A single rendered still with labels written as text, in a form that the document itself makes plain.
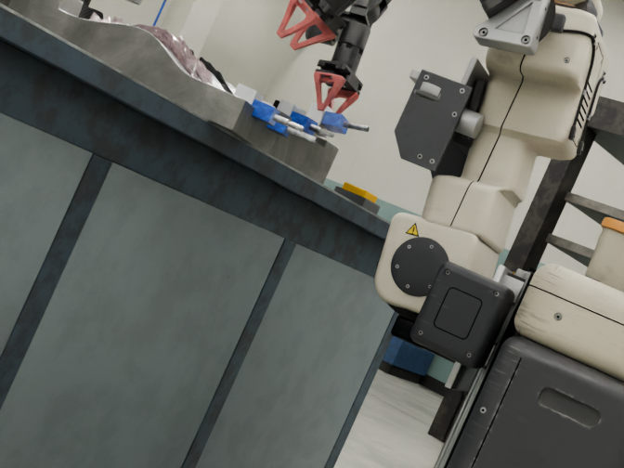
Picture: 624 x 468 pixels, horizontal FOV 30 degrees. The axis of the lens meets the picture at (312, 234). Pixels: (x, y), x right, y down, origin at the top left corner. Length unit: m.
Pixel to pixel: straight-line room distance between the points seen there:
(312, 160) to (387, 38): 8.67
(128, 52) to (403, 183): 8.38
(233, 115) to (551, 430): 0.71
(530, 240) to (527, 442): 4.65
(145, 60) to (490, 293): 0.69
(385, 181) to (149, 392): 8.32
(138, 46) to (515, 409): 0.86
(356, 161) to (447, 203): 8.67
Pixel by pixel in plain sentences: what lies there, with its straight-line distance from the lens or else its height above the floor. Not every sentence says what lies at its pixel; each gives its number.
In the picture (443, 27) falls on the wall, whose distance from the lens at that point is 10.72.
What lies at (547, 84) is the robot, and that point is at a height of 1.10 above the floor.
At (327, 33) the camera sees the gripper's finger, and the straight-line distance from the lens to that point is 2.10.
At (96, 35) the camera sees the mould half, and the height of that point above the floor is 0.86.
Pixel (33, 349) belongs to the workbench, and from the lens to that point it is 1.92.
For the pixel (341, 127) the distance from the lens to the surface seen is 2.36.
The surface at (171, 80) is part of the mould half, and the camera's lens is 1.98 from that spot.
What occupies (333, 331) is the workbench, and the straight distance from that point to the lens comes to 2.69.
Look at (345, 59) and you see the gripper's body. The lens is 2.40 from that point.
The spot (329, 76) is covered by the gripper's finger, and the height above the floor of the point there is 1.01.
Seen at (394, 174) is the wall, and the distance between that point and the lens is 10.40.
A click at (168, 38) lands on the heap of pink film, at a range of 2.06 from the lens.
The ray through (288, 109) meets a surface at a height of 0.90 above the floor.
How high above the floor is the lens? 0.68
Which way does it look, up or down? level
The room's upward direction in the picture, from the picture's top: 24 degrees clockwise
